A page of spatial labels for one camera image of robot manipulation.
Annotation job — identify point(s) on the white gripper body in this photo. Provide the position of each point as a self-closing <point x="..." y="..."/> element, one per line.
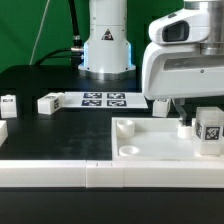
<point x="180" y="71"/>

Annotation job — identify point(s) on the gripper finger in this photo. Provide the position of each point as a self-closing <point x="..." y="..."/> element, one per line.
<point x="184" y="119"/>

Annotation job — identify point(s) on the white square tabletop tray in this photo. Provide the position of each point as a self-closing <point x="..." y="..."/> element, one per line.
<point x="160" y="139"/>

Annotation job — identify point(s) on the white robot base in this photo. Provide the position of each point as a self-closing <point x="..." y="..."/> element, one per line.
<point x="107" y="52"/>

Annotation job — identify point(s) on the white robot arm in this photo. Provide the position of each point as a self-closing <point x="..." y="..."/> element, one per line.
<point x="213" y="45"/>

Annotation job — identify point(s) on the white marker sheet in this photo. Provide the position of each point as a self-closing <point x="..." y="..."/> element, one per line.
<point x="104" y="100"/>

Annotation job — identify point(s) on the white front fence bar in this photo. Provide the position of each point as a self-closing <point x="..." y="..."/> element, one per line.
<point x="118" y="174"/>

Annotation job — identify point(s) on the white left fence piece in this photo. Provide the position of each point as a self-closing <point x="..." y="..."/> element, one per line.
<point x="3" y="131"/>

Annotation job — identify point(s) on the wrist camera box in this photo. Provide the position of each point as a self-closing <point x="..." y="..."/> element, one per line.
<point x="183" y="26"/>

